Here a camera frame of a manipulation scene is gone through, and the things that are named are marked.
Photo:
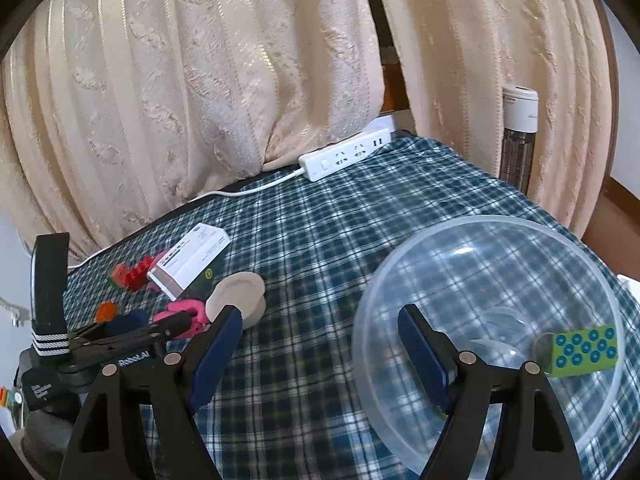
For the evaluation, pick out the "blue plaid cloth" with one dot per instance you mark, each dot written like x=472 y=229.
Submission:
x=287 y=407

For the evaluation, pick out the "white power strip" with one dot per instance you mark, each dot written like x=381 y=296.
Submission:
x=333 y=158

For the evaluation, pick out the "white tower heater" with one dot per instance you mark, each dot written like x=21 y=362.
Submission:
x=520 y=125

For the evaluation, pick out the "clear plastic bowl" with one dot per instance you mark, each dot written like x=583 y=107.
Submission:
x=499 y=287

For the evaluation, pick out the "pink round compact case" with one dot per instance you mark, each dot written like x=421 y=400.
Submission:
x=243 y=290

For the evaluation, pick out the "green block blue circles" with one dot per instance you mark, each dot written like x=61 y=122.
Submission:
x=583 y=352

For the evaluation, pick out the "right cream curtain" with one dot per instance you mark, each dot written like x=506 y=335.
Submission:
x=457 y=56

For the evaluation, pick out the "orange building block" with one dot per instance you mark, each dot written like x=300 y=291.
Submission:
x=106 y=312

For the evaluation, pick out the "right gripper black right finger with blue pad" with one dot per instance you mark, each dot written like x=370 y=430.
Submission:
x=533 y=439

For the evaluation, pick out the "pink green building block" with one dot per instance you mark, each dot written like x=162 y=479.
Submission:
x=118 y=275

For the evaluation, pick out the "red building brick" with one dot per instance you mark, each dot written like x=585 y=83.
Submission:
x=137 y=276

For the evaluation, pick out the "white blue medicine box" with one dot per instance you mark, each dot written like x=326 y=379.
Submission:
x=189 y=269

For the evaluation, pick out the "left cream curtain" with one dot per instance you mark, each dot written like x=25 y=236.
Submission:
x=115 y=112

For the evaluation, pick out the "cream curtain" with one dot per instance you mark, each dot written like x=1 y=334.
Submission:
x=115 y=112
x=457 y=56

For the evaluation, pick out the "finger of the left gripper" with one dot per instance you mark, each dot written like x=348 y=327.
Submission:
x=120 y=324
x=126 y=349

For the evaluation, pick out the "pink foam hair roller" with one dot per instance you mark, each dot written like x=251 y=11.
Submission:
x=192 y=314

